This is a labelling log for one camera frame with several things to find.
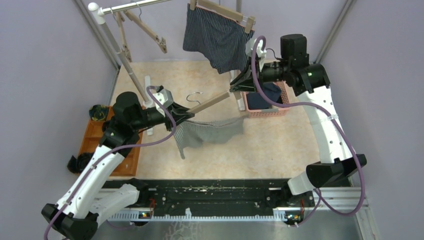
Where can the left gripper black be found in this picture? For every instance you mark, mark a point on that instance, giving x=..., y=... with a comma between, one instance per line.
x=178, y=112

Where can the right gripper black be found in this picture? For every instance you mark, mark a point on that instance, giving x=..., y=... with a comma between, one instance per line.
x=244, y=81

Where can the navy underwear cream waistband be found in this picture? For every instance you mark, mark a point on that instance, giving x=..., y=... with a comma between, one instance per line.
x=256, y=102

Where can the grey striped underwear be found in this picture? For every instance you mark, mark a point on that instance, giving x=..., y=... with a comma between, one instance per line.
x=193, y=134

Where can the beige hanger holding grey underwear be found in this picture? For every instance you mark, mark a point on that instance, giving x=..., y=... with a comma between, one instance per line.
x=209, y=103

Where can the beige hanger holding navy underwear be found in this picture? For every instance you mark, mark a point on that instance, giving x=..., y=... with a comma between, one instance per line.
x=160, y=41

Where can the beige clip hanger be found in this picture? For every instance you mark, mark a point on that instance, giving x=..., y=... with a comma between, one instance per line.
x=125, y=49

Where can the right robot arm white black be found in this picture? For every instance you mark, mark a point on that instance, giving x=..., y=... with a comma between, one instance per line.
x=311, y=85

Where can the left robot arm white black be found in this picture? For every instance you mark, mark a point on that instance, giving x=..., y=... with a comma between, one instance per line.
x=78, y=215

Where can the beige hanger holding pinstriped underwear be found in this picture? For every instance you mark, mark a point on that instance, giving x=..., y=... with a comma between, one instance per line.
x=249, y=21

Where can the navy pinstriped underwear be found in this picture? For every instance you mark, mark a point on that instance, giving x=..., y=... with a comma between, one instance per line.
x=221, y=40

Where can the pink plastic basket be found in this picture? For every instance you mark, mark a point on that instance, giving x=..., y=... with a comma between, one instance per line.
x=273, y=111

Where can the dark patterned cloth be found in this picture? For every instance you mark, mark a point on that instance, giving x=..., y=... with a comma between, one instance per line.
x=98, y=112

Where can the orange plastic tray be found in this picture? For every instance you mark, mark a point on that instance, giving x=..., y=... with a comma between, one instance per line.
x=93, y=133

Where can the metal clothes rack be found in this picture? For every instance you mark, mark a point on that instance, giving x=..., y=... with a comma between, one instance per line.
x=98, y=14

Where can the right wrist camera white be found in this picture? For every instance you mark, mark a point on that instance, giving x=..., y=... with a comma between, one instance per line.
x=257, y=48

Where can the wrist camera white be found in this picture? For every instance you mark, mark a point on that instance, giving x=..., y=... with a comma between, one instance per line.
x=257, y=48
x=163, y=96

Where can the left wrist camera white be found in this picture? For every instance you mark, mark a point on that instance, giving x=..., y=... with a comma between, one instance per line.
x=163, y=96

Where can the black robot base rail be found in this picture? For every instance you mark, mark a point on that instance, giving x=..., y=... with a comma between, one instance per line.
x=229, y=200

